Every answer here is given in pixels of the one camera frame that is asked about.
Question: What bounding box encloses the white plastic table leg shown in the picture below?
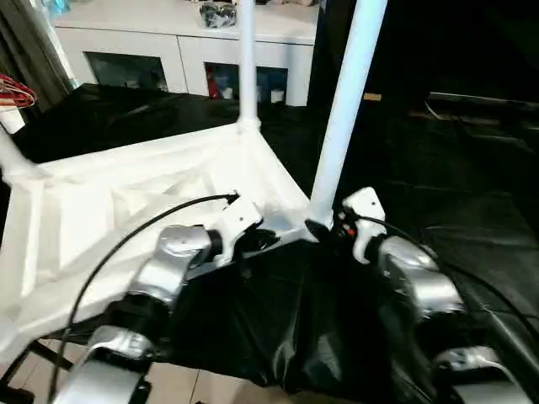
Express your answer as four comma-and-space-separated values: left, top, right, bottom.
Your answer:
234, 0, 262, 136
304, 0, 390, 237
0, 125, 47, 181

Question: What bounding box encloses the white plastic table top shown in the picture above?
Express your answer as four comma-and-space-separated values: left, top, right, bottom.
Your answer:
0, 120, 318, 364

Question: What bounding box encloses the white sideboard cabinet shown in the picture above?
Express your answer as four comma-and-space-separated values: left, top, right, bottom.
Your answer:
51, 0, 321, 108

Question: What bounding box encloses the dark glittery ornament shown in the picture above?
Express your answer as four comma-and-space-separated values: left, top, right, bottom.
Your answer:
199, 1, 241, 31

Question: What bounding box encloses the red and white bundle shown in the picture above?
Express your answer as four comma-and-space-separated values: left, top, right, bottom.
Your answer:
0, 72, 39, 108

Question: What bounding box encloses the black folding stand frame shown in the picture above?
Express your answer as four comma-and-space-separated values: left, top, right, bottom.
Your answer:
0, 339, 73, 401

